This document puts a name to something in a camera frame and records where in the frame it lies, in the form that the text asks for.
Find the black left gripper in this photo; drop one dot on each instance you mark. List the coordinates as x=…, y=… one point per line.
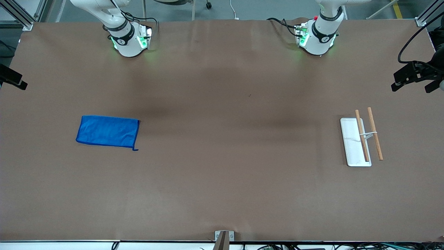
x=427, y=71

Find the blue microfibre towel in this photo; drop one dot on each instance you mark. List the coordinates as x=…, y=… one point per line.
x=107, y=132

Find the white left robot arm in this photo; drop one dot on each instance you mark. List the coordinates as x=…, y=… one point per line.
x=317, y=40

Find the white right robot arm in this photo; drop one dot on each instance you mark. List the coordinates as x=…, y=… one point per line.
x=126, y=41

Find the wooden rack rod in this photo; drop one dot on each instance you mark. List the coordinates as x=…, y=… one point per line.
x=376, y=139
x=362, y=139

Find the office chair base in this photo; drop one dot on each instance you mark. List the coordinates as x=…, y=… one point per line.
x=208, y=5

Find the brown table cover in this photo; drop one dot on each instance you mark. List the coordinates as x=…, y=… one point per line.
x=222, y=173

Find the aluminium frame post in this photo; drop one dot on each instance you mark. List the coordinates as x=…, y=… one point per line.
x=420, y=22
x=26, y=25

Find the white rack base plate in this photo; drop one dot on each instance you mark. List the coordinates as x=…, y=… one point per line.
x=352, y=146

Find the grey metal edge bracket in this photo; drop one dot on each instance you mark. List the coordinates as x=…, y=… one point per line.
x=218, y=235

